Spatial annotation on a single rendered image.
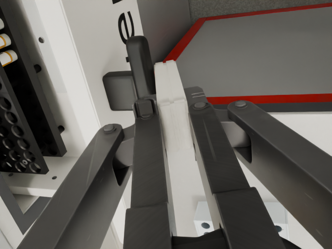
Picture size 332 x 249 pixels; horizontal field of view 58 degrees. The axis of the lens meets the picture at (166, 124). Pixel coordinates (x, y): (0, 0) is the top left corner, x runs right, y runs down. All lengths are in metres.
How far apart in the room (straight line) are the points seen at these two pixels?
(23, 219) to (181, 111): 0.25
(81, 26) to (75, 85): 0.04
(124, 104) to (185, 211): 0.31
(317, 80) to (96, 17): 0.35
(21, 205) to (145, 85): 0.22
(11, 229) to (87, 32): 0.22
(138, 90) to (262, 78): 0.32
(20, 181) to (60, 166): 0.05
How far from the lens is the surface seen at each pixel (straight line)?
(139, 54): 0.19
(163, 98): 0.15
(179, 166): 0.43
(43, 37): 0.31
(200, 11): 1.12
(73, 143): 0.37
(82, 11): 0.21
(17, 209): 0.35
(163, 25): 0.77
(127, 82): 0.21
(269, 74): 0.51
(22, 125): 0.30
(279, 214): 0.44
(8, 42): 0.30
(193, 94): 0.17
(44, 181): 0.36
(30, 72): 0.31
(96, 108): 0.21
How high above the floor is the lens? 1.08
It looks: 55 degrees down
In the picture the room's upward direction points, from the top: 152 degrees counter-clockwise
